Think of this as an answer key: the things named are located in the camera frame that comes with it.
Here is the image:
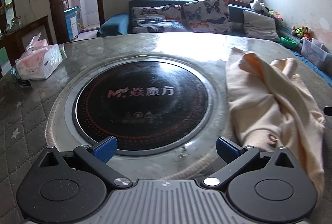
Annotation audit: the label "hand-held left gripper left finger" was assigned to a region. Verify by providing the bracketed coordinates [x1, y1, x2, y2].
[31, 136, 133, 189]

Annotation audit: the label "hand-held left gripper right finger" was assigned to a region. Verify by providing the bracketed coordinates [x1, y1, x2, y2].
[201, 136, 304, 189]

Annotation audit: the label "cream knit garment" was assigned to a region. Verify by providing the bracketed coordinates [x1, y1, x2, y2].
[225, 47, 326, 197]

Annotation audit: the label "black round induction cooktop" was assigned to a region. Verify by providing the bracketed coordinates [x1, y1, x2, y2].
[72, 59, 210, 157]

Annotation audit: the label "clear plastic storage box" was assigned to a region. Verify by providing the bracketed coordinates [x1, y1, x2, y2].
[300, 38, 329, 69]

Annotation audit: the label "green plastic bowl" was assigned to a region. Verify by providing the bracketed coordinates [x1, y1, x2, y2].
[280, 36, 299, 49]

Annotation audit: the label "small plush toys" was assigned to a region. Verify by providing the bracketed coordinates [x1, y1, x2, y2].
[291, 25, 313, 39]

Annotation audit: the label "grey plain pillow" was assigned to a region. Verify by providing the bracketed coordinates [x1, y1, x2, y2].
[242, 10, 281, 43]

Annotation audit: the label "pink white tissue pack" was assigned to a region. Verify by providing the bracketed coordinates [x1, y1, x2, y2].
[15, 31, 63, 80]

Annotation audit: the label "orange green plush toy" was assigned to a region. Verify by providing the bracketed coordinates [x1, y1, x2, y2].
[267, 9, 284, 21]

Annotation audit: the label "blue corner sofa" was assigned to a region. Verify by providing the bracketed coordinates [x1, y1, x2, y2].
[97, 0, 332, 79]

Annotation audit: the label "black white panda plush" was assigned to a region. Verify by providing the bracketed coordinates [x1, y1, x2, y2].
[249, 0, 270, 14]

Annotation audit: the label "light blue cabinet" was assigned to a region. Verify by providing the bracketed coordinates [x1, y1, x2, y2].
[64, 7, 81, 42]

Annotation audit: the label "upright butterfly print pillow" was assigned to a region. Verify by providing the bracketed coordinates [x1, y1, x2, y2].
[183, 0, 233, 34]

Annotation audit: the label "flat butterfly print pillow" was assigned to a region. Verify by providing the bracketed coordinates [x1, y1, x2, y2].
[130, 5, 188, 33]

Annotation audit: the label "dark wooden cabinet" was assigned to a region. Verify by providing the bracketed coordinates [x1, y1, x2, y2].
[0, 16, 53, 77]

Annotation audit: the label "blue strap wristwatch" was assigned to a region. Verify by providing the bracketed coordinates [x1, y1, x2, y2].
[10, 68, 32, 89]

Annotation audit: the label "wall shelf with bottles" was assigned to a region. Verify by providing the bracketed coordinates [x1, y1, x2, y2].
[0, 0, 22, 38]

